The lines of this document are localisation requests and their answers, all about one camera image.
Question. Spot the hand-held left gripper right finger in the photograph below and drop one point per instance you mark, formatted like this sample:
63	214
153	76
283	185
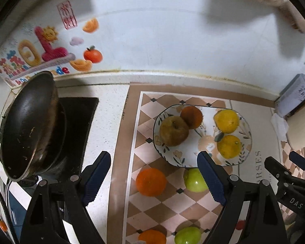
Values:
211	178

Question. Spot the white crumpled tissue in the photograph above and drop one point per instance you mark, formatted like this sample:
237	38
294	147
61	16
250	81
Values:
279	127

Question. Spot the colourful cartoon wall sticker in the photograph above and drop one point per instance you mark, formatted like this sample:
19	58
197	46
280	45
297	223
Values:
50	53

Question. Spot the green apple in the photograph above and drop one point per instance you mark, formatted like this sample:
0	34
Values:
193	181
187	236

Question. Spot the black frying pan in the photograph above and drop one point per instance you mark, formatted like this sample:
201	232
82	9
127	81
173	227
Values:
28	127

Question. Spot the black gas stove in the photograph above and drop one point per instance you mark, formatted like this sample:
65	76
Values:
78	122

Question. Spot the checkered table mat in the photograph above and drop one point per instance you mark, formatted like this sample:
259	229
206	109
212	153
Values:
167	208

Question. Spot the floral ceramic plate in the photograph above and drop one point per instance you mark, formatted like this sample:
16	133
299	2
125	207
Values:
193	148

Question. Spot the yellow citrus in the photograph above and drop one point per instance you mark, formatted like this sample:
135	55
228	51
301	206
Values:
229	147
226	121

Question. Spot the white bottle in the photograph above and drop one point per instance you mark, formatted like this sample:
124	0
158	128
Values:
293	96

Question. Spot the dark brownish orange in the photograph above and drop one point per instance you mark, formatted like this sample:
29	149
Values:
193	115

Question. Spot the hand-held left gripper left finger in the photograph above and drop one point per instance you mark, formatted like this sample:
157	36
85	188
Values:
96	180

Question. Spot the brown pear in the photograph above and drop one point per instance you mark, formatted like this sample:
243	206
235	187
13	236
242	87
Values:
174	131

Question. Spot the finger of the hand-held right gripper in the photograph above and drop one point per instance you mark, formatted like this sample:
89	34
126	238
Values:
298	158
275	166

